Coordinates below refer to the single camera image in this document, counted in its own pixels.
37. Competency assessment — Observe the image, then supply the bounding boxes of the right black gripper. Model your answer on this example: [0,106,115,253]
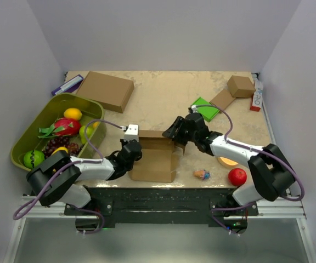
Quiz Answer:
[162,116,198,146]

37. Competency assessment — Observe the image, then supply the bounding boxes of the brown cardboard box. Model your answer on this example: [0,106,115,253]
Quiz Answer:
[128,130,185,183]

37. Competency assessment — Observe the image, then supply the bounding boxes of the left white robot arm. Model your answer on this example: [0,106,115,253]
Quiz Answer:
[26,140,142,215]

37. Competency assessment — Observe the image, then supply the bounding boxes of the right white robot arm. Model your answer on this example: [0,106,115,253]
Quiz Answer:
[162,112,295,215]

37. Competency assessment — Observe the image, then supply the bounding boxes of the green flat box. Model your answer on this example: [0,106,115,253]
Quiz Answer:
[191,97,219,122]

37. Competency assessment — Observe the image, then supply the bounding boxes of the flat small cardboard box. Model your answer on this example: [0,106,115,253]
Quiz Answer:
[210,89,235,111]

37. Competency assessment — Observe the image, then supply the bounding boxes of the large flat cardboard box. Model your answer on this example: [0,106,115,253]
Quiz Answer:
[76,71,134,113]

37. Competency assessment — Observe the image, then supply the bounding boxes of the small cardboard cube box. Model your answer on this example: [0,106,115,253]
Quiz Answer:
[227,75,255,98]

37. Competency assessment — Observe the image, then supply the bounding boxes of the purple white box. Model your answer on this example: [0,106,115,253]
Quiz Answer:
[51,75,84,96]

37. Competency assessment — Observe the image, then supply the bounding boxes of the red white box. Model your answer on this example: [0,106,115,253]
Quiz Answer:
[250,80,263,112]

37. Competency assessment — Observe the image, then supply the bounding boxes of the small orange fruit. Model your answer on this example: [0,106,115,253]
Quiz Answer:
[92,122,99,129]

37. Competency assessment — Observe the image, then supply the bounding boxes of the small colourful toy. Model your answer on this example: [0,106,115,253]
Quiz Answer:
[193,169,210,180]

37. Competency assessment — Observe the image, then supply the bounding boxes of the green pear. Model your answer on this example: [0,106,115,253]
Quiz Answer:
[79,125,94,145]

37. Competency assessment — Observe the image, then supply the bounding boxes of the olive green plastic bin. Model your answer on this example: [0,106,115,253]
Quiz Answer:
[10,93,105,171]

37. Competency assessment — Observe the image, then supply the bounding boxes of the dark purple grapes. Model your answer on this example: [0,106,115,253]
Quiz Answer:
[42,136,83,158]

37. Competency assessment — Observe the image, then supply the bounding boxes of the yellow mango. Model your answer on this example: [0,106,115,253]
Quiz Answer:
[52,146,69,155]

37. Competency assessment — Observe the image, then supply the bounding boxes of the red dragon fruit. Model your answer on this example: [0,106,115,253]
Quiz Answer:
[38,118,82,139]

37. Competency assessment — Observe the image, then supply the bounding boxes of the yellow lemon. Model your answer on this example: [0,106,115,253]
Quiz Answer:
[63,107,82,121]

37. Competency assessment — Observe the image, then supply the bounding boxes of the red apple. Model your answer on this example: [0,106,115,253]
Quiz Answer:
[228,168,247,187]

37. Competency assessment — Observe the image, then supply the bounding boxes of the green round fruit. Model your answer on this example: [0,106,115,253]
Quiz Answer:
[23,150,45,169]

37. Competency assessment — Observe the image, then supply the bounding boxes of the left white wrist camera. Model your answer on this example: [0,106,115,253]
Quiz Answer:
[123,124,139,142]

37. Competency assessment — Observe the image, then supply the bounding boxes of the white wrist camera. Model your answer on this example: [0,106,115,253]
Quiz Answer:
[123,124,139,142]
[189,105,198,113]

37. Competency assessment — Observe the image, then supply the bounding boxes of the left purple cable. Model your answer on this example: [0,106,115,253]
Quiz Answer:
[12,119,127,235]

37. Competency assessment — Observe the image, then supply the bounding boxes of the purple cable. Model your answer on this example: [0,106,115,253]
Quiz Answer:
[195,104,306,236]
[12,119,127,235]

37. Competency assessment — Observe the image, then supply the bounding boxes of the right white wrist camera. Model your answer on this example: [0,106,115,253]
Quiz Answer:
[189,105,198,113]

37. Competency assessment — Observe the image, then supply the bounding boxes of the black base frame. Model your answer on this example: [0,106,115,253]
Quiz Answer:
[51,187,258,233]

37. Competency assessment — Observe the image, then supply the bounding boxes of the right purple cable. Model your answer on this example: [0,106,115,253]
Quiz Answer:
[195,104,306,236]

